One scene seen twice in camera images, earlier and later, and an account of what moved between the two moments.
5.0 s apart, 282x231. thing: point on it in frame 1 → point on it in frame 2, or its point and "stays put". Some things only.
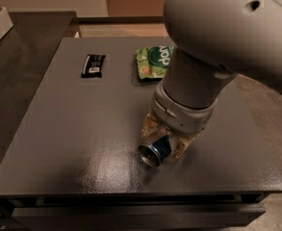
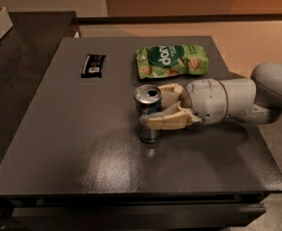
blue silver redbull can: (152, 155) → (147, 100)
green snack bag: (153, 62) stays put
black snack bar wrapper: (93, 65) stays put
